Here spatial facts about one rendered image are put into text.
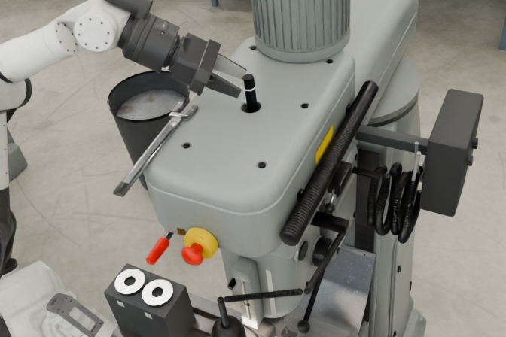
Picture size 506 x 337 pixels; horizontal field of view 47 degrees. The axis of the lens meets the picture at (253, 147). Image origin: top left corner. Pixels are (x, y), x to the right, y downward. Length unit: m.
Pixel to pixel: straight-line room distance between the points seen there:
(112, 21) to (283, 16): 0.33
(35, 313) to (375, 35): 1.00
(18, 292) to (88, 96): 3.55
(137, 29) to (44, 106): 3.75
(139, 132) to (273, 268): 2.15
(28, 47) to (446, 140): 0.82
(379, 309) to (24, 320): 1.27
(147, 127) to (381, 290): 1.73
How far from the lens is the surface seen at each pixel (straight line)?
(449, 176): 1.31
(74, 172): 4.02
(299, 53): 1.17
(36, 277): 1.23
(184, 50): 1.01
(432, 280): 3.17
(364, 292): 1.91
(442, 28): 5.06
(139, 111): 3.50
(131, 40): 1.00
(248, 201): 0.92
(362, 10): 1.63
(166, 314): 1.74
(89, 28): 0.99
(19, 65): 1.10
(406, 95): 1.65
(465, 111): 1.34
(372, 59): 1.46
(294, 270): 1.28
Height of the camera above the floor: 2.54
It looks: 41 degrees down
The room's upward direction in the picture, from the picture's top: 7 degrees counter-clockwise
